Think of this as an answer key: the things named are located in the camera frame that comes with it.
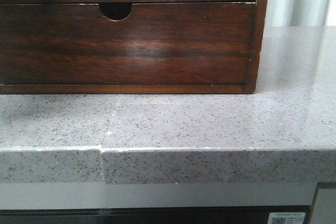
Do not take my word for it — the white QR code label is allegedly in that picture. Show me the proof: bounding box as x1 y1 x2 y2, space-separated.
267 212 306 224

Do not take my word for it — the dark wooden drawer cabinet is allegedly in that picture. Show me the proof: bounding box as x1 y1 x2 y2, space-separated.
1 0 267 94

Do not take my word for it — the dark appliance under counter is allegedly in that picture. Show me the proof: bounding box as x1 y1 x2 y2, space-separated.
1 205 311 223

